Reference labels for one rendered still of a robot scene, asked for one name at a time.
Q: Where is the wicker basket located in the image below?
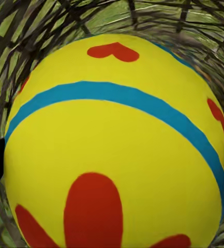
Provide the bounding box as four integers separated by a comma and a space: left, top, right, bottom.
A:
0, 0, 224, 248

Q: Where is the easter egg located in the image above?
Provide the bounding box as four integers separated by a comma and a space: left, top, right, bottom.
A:
3, 33, 224, 248

